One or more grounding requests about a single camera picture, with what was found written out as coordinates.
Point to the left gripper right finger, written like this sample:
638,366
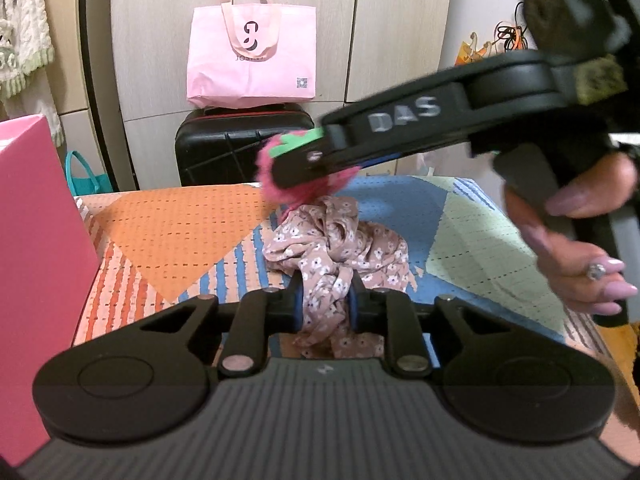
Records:
391,315

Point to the red strawberry plush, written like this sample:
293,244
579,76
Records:
301,194

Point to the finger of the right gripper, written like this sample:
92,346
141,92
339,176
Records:
304,156

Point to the pink floral cloth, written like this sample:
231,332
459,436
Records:
329,245

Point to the pink storage box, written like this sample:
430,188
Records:
48,264

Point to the black suitcase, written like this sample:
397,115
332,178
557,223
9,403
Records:
219,146

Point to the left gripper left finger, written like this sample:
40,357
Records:
250,323

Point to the pink tote bag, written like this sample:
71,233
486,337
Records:
244,55

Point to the teal bag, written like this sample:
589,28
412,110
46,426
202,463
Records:
90,183

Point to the colourful hanging gift bag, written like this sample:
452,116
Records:
506,37

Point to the cream knitted cardigan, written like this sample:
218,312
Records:
26,50

